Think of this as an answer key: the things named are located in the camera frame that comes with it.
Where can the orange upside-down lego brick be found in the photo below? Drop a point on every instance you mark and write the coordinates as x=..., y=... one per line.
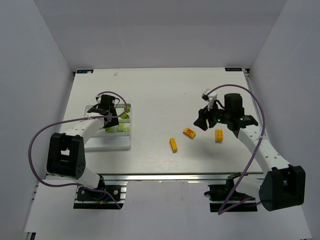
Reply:
x=189, y=133

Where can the pale green small lego brick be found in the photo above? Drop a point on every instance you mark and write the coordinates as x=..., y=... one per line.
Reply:
x=121, y=128

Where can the lime green small lego brick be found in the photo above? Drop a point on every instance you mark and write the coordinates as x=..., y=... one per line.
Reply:
x=127, y=108

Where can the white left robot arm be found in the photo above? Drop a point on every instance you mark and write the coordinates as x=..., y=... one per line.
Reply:
x=66, y=154

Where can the white sorting tray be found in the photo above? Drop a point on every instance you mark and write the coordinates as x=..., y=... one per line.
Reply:
x=114, y=141

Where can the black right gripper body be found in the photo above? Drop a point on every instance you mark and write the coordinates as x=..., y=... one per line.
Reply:
x=207, y=117

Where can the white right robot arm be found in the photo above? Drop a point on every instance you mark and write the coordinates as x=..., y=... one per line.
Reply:
x=283, y=185

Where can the blue label sticker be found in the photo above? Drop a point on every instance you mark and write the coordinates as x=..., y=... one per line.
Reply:
x=84, y=71
x=233, y=69

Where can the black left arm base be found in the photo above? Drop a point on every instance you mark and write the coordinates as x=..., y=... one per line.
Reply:
x=89, y=200

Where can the blue label sticker left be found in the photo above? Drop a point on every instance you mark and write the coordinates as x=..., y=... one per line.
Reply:
x=84, y=71

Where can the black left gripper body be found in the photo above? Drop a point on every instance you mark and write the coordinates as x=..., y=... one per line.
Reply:
x=100, y=109

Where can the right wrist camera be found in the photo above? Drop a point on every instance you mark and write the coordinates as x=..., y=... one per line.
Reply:
x=209, y=96

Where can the pale green curved studded lego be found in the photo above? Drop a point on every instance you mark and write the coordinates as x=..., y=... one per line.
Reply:
x=126, y=129

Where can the yellow curved lego brick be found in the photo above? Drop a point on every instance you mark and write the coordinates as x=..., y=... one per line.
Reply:
x=219, y=135

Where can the lime green curved studded lego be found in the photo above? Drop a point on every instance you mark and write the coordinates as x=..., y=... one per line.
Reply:
x=125, y=116

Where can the yellow long lego brick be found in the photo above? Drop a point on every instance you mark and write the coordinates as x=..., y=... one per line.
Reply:
x=173, y=145

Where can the pale green upside-down curved lego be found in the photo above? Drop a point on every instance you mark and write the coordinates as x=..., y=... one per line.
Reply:
x=109, y=130

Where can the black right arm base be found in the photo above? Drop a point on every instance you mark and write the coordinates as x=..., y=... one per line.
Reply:
x=231, y=197

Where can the blue label sticker right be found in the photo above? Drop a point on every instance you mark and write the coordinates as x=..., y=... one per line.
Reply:
x=233, y=69

